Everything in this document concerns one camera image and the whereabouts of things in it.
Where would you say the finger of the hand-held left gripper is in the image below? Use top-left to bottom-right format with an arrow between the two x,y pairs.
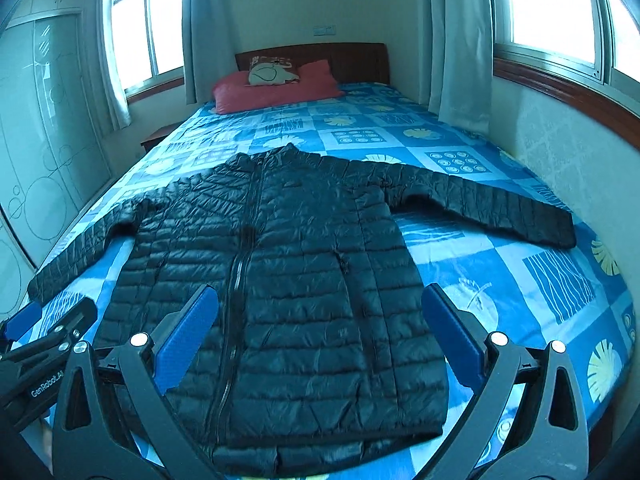
0,301 -> 46,346
7,299 -> 98,366

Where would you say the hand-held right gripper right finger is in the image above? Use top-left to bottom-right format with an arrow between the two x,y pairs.
421,282 -> 591,480

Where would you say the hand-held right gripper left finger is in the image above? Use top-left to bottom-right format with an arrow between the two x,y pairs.
50,284 -> 221,480

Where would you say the black puffer jacket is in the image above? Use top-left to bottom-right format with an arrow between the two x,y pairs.
27,142 -> 577,466

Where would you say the bed with blue patterned sheet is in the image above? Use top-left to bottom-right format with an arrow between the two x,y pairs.
0,82 -> 640,480

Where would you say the wardrobe with frosted glass doors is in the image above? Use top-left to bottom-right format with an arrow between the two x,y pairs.
0,0 -> 113,321

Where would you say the wooden nightstand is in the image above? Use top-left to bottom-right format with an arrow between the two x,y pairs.
140,125 -> 177,154

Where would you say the sheer white curtain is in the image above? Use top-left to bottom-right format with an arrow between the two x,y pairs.
82,0 -> 132,131

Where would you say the wooden window sill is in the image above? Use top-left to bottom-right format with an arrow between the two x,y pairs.
492,57 -> 640,133

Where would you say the printed cream cushion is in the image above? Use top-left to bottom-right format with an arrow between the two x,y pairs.
248,56 -> 301,86

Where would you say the red pillow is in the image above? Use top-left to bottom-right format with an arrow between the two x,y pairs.
212,59 -> 345,115

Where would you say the wooden headboard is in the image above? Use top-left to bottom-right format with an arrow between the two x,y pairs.
235,42 -> 390,86

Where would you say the grey curtain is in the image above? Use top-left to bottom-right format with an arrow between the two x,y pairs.
181,0 -> 241,106
417,0 -> 496,133

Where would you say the white framed window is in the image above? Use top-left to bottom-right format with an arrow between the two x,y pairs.
492,0 -> 640,91
107,0 -> 186,96

